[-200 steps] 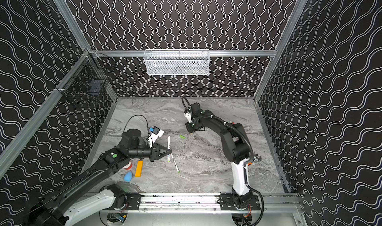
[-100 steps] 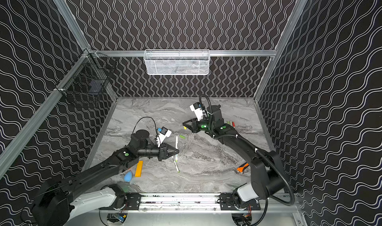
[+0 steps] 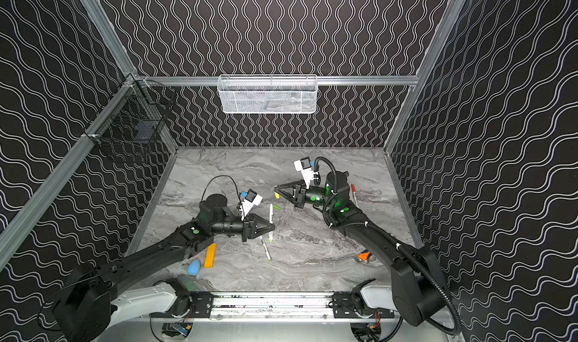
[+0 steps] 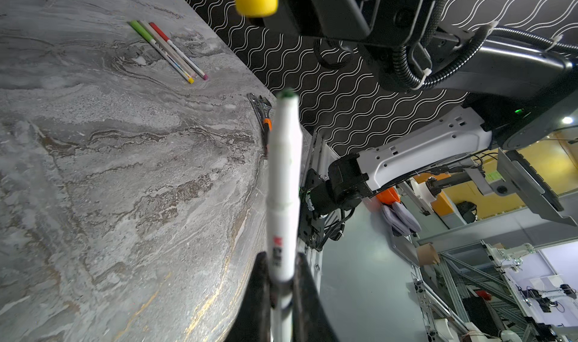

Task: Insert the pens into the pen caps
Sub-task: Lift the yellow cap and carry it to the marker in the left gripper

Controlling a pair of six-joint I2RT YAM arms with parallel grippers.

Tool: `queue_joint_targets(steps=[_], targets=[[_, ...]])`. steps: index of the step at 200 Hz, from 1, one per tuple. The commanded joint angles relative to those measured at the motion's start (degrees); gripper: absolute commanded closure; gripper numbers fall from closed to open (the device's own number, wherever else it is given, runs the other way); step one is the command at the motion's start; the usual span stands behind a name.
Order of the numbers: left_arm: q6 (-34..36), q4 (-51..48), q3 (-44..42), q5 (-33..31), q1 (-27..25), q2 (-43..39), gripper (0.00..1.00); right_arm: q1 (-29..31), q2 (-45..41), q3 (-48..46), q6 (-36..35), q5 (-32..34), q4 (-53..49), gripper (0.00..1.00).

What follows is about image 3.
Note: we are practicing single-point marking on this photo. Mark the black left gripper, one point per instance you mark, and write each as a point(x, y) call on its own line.
point(246, 229)

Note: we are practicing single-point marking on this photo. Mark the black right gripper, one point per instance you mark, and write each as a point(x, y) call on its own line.
point(302, 195)

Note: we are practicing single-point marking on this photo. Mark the white pen green tip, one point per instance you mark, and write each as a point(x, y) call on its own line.
point(271, 222)

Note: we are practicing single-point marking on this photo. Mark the white pen red cap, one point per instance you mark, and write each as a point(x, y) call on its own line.
point(354, 195)

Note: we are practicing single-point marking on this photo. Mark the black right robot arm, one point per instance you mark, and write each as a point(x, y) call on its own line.
point(418, 291)

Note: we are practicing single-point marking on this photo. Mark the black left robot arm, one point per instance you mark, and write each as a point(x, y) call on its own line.
point(84, 307)

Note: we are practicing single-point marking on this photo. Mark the white pen green end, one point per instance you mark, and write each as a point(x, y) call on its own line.
point(268, 255)

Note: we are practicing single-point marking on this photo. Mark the yellow rectangular block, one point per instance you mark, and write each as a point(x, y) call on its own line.
point(210, 256)

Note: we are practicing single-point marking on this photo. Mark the blue egg-shaped sponge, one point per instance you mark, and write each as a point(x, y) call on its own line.
point(194, 267)

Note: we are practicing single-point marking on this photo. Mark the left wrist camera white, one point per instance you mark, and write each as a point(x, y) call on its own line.
point(249, 200)

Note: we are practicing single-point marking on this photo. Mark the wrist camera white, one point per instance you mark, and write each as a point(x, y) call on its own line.
point(249, 200)
point(310, 174)

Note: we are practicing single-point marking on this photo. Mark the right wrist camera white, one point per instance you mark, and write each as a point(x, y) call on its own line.
point(310, 174)

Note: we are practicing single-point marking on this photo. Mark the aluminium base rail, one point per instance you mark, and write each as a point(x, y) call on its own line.
point(161, 302)

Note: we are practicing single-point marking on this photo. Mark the orange handled metal tool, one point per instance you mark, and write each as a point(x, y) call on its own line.
point(364, 257)

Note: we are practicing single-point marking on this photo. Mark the white wire mesh basket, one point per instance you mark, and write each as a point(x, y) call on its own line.
point(268, 93)

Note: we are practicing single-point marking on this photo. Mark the black wire mesh basket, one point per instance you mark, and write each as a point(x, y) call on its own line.
point(133, 129)

